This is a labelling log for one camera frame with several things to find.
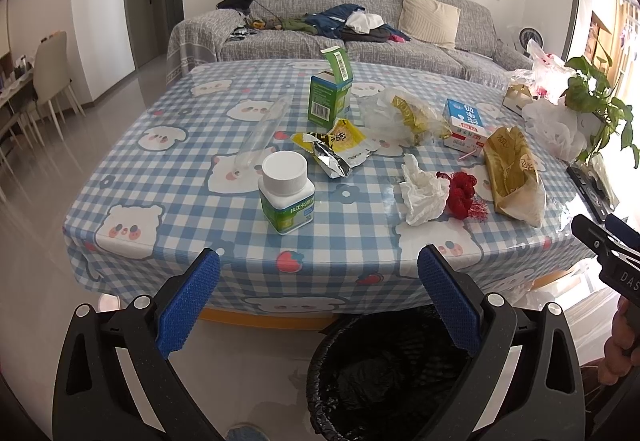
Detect white dining chair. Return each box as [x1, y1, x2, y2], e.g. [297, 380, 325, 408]
[23, 31, 85, 146]

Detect pile of clothes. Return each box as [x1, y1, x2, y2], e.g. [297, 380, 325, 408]
[277, 4, 411, 44]

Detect white tissue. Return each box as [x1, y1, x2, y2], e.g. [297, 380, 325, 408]
[399, 154, 450, 227]

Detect green potted plant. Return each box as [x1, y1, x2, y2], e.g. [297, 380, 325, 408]
[562, 56, 639, 169]

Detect black bag on sofa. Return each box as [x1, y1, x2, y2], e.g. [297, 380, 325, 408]
[216, 0, 254, 14]

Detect beige cushion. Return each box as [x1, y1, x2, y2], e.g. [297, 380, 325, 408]
[398, 0, 460, 49]

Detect white green pill bottle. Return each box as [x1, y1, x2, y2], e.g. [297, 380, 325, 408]
[258, 151, 316, 235]

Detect blue checkered bear tablecloth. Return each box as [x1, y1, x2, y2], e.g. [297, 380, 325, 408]
[62, 59, 588, 315]

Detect clear plastic bag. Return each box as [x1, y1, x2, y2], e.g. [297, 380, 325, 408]
[358, 88, 451, 146]

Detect green medicine box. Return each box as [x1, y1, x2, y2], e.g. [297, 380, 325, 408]
[307, 46, 354, 129]

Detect gold tissue box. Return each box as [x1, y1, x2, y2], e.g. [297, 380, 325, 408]
[502, 84, 535, 116]

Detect black phone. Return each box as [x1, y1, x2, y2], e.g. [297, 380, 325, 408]
[566, 164, 617, 223]

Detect gold tissue package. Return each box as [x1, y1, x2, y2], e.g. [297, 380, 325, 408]
[484, 126, 546, 227]

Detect clear plastic bottle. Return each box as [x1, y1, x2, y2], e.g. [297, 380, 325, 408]
[234, 94, 293, 174]

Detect pink white plastic bag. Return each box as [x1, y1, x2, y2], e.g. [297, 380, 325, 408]
[526, 39, 575, 104]

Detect yellow snack wrapper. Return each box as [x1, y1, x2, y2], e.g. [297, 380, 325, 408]
[292, 118, 380, 179]

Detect grey covered sofa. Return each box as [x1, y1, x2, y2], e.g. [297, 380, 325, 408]
[166, 0, 533, 89]

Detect black lined trash bin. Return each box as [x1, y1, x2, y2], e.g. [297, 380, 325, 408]
[306, 305, 472, 440]

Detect blue white milk carton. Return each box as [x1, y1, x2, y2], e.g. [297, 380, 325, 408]
[442, 99, 490, 156]

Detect right human hand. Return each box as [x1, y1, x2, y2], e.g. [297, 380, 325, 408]
[598, 297, 639, 386]

